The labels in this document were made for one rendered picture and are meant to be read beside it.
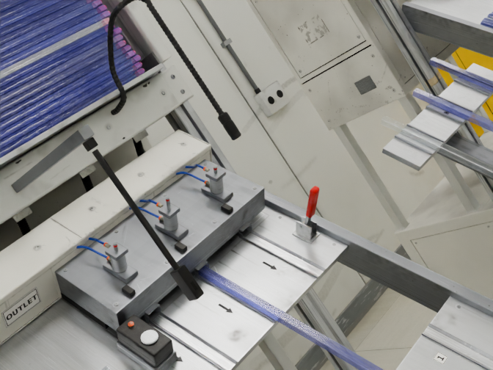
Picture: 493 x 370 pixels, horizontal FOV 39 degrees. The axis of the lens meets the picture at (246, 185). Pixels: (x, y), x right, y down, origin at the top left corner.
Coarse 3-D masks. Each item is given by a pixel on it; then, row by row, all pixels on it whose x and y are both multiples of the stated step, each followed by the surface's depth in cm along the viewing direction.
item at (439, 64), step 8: (432, 64) 133; (440, 64) 132; (448, 64) 132; (448, 72) 131; (456, 72) 130; (464, 72) 130; (472, 80) 129; (480, 80) 128; (488, 80) 128; (488, 88) 128
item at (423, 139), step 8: (384, 120) 119; (392, 120) 119; (392, 128) 118; (400, 128) 117; (408, 128) 117; (408, 136) 117; (416, 136) 116; (424, 136) 116; (424, 144) 116; (432, 144) 115; (440, 144) 115; (440, 152) 114; (448, 152) 113; (456, 152) 113; (456, 160) 113; (464, 160) 112; (472, 160) 112; (480, 160) 112; (480, 168) 111; (488, 168) 110
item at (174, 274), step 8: (176, 272) 86; (184, 272) 86; (176, 280) 87; (184, 280) 86; (192, 280) 86; (184, 288) 87; (192, 288) 86; (200, 288) 87; (192, 296) 86; (200, 296) 86
